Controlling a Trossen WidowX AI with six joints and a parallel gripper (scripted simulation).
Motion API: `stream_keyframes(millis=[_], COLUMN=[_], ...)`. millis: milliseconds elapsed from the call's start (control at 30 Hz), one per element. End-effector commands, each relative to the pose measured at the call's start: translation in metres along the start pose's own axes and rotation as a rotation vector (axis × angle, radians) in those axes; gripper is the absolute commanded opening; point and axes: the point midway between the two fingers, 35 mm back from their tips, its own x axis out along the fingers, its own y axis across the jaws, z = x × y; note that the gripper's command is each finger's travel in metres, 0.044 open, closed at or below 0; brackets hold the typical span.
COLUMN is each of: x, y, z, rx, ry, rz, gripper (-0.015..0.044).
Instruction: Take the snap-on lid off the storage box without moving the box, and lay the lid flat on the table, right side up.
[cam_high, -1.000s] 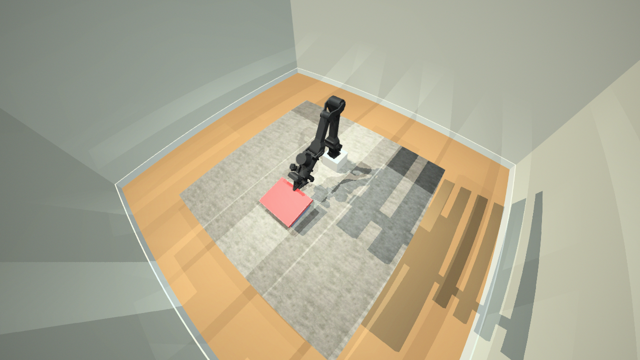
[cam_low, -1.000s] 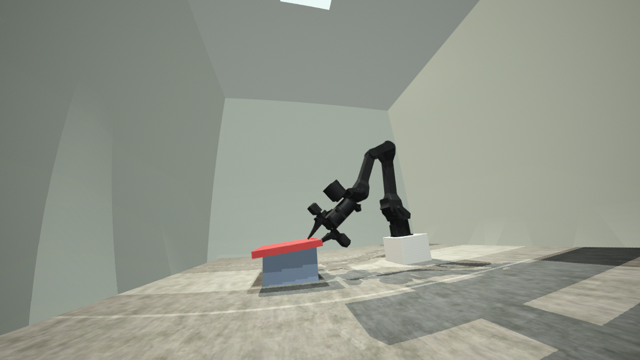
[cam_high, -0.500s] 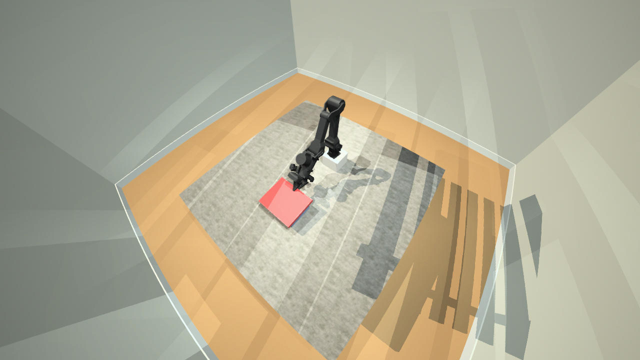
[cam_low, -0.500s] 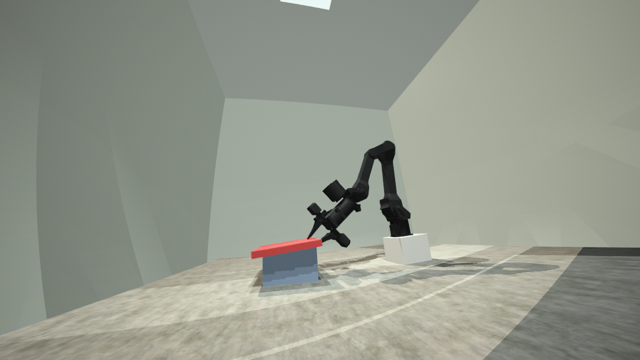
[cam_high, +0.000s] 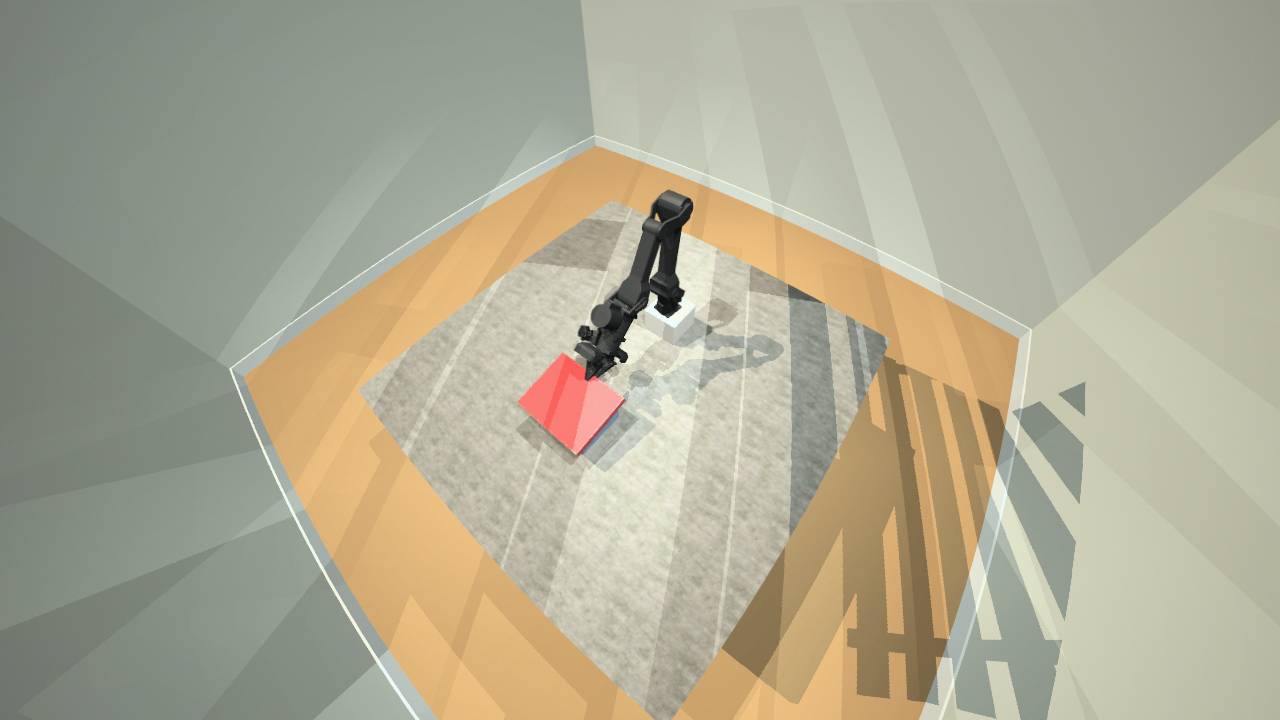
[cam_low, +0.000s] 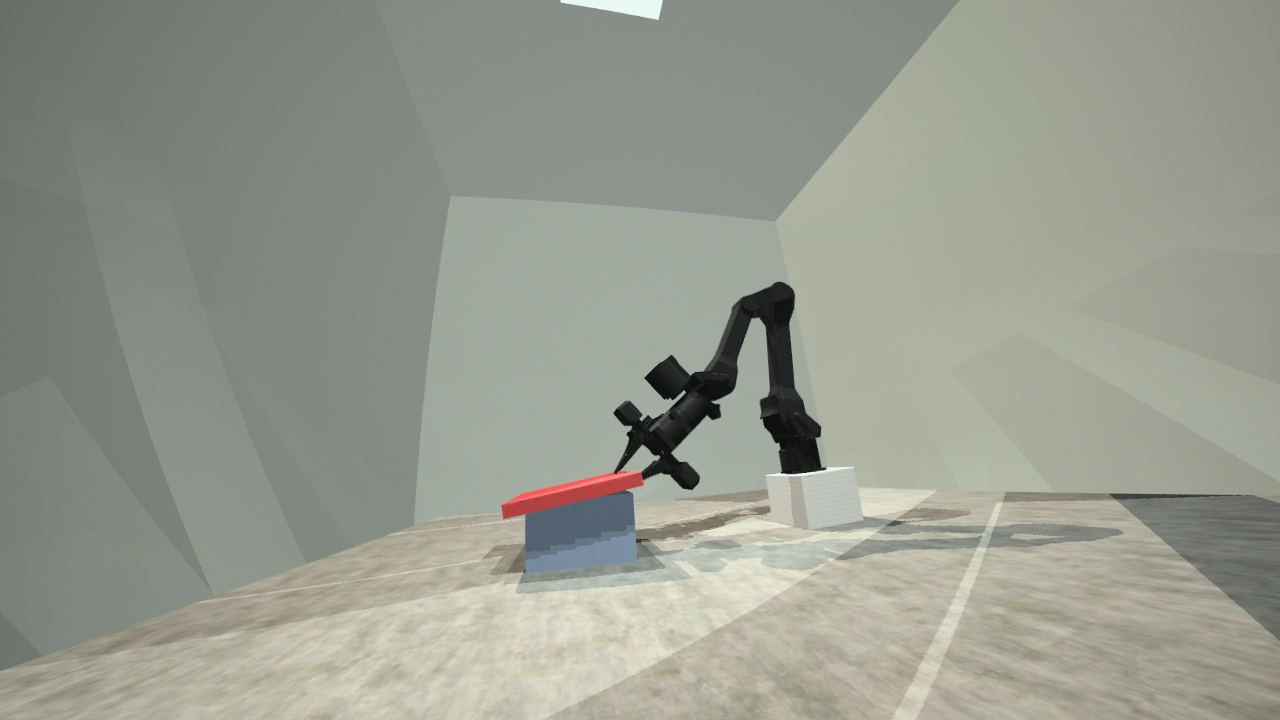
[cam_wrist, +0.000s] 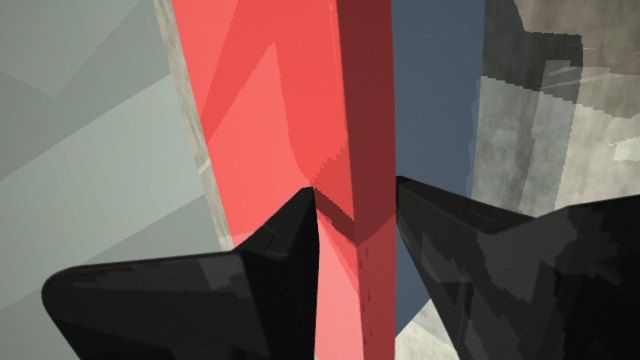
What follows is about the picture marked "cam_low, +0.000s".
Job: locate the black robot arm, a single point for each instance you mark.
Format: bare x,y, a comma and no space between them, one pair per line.
783,411

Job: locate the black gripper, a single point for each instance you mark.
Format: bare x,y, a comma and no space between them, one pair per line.
667,433

